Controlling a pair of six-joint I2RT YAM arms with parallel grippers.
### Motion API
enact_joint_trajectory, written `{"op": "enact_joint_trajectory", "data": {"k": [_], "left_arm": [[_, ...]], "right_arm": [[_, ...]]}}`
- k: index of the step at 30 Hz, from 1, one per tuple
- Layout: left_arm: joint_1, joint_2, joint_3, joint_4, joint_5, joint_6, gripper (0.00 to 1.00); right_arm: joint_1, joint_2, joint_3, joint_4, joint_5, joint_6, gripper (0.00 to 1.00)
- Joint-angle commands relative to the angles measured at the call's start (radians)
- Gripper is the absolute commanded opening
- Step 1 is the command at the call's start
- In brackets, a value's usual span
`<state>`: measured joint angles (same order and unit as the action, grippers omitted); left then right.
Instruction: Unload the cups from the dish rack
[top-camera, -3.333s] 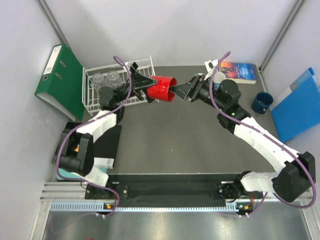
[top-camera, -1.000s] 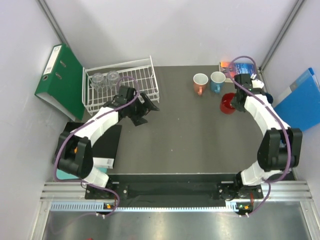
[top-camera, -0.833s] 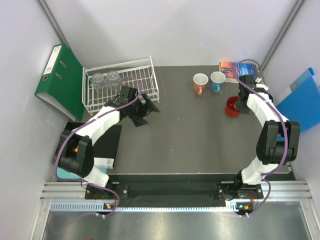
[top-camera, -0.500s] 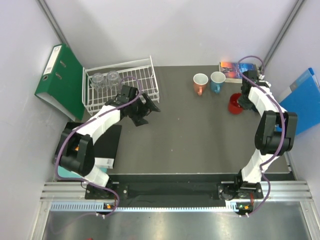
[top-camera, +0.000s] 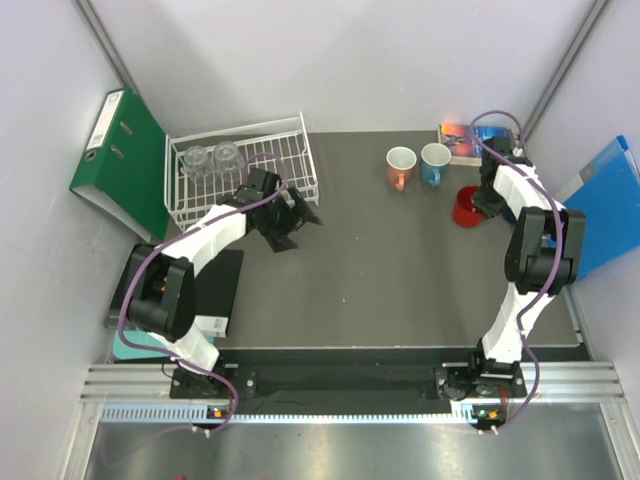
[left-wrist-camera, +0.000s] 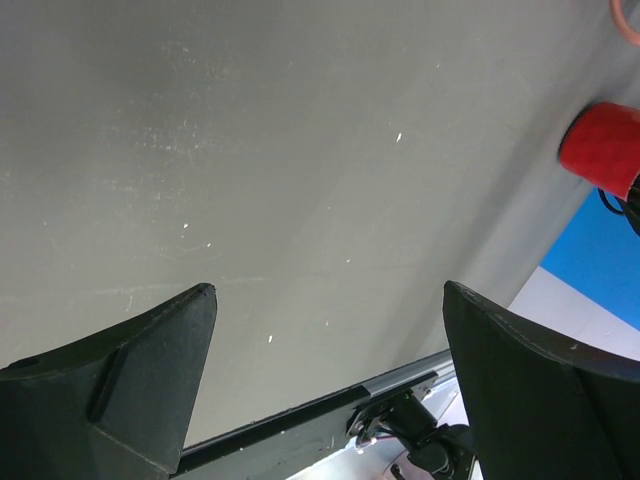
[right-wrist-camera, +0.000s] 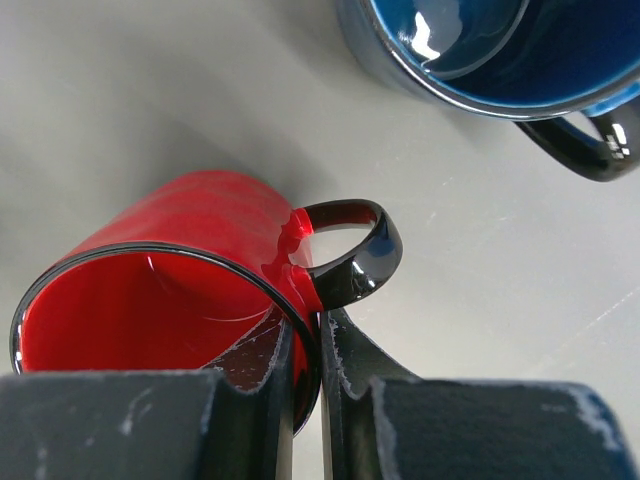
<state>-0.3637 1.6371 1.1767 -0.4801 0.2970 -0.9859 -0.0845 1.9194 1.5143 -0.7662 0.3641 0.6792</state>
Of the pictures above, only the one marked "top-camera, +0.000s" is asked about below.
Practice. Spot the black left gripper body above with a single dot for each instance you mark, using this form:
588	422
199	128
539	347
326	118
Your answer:
280	219

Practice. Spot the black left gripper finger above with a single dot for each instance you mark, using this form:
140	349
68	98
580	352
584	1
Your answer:
301	209
280	244

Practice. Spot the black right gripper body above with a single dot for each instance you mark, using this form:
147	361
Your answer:
487	200

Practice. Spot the red ceramic mug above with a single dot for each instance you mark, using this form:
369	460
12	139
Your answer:
464	213

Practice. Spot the light blue ceramic mug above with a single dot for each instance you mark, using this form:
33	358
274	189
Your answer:
435	158

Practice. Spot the clear drinking glass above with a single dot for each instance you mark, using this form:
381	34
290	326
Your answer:
198	165
228	158

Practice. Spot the pink ceramic mug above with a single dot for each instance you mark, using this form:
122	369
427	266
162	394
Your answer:
400	164

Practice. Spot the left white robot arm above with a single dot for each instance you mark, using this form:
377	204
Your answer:
225	223

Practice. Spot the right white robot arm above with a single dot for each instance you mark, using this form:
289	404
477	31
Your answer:
543	256

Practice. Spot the blue cover paperback book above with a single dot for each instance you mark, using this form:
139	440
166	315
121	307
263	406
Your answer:
464	150

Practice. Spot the black book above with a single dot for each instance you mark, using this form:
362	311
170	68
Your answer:
220	290

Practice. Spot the blue folder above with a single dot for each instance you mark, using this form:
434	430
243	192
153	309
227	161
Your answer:
606	190

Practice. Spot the green lever arch binder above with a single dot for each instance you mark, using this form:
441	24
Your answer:
121	170

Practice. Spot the teal notebook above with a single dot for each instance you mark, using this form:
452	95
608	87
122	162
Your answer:
153	348

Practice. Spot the white wire dish rack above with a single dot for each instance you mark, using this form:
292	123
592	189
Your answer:
280	146

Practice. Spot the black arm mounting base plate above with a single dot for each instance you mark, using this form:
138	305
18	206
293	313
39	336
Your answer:
356	380

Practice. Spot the aluminium frame rail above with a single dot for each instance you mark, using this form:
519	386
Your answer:
560	382

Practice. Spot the grey slotted cable duct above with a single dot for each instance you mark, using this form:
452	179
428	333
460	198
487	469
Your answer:
205	414

